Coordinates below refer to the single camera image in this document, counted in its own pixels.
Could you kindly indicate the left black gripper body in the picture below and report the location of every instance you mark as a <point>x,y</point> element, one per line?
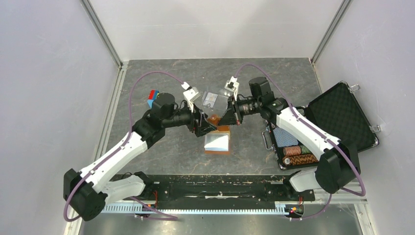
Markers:
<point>196,126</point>

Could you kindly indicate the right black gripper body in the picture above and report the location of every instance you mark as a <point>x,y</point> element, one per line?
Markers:
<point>235,108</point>

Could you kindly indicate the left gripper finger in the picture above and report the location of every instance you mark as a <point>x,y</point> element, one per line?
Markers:
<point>203,130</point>
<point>202,117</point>

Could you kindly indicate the brown leather card holder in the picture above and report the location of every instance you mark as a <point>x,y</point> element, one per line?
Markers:
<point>218,141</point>

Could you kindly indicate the clear plastic card sleeve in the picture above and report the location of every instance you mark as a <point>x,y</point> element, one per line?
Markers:
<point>215,102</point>

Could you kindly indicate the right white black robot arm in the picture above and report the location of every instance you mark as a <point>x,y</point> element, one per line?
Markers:
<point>338,167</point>

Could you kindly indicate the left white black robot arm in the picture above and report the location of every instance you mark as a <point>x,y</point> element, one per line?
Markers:
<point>89,190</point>

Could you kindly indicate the blue patterned card deck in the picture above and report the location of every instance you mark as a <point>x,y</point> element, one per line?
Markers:
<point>284,138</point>

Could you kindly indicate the multicoloured block toy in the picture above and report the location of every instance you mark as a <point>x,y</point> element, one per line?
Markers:
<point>152,97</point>

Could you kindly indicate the orange brown poker chip roll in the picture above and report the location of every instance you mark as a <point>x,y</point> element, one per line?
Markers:
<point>292,151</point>

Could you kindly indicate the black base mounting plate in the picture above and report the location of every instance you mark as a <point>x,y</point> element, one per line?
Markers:
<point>219,191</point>

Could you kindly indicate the black poker chip case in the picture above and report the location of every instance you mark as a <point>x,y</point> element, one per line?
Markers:
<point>338,112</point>

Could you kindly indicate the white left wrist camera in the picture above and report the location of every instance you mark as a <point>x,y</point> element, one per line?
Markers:
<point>190,95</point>

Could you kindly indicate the white slotted cable duct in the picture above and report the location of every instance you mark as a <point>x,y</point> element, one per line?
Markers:
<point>136,208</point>

